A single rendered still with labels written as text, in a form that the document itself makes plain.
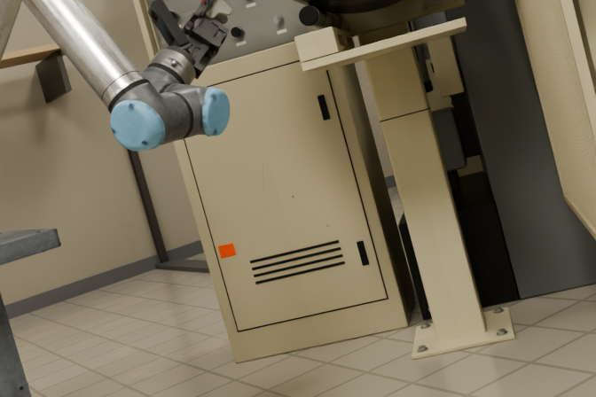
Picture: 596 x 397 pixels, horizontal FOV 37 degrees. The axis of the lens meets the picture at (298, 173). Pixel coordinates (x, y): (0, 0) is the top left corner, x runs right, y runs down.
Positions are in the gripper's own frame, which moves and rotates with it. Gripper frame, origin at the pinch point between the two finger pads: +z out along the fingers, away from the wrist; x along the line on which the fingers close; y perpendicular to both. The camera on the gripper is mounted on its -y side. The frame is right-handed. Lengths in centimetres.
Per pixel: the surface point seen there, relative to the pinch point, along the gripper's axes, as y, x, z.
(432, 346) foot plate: 94, -53, -19
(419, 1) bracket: 41, -12, 41
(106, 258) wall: -2, -351, 58
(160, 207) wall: 8, -346, 101
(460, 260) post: 87, -40, 0
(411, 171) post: 64, -35, 12
